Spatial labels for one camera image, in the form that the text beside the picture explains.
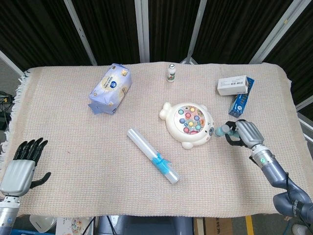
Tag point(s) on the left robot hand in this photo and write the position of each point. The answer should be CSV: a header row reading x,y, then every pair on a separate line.
x,y
20,171

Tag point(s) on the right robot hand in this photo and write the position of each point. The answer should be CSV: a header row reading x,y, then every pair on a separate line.
x,y
245,134

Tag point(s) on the small teal toy mallet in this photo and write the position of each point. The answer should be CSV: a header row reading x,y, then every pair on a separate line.
x,y
223,130

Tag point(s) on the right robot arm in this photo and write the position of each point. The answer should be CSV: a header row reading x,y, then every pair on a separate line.
x,y
281,181

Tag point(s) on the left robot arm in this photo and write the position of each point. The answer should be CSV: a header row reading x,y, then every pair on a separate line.
x,y
8,215

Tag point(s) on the white seal-shaped pop toy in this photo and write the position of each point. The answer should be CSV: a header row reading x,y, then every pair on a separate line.
x,y
188,124

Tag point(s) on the blue toothpaste box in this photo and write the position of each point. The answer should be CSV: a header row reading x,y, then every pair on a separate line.
x,y
240,101

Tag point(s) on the white cardboard box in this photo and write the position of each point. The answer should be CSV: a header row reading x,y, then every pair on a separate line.
x,y
232,85

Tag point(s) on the white plastic container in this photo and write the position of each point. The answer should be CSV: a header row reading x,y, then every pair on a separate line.
x,y
42,223

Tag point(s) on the colourful printed toy box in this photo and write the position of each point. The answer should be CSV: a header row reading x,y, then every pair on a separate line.
x,y
73,225

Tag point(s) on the clear plastic film roll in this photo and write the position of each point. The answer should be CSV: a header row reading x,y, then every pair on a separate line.
x,y
152,155

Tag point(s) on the brown cardboard box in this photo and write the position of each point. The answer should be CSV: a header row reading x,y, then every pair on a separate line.
x,y
215,225

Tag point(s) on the small white drink bottle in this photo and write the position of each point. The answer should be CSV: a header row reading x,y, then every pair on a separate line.
x,y
171,73

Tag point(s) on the beige woven tablecloth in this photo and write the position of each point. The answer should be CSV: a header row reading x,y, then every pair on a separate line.
x,y
151,156

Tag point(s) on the blue tissue pack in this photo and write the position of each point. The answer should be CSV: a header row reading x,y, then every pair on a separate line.
x,y
111,89

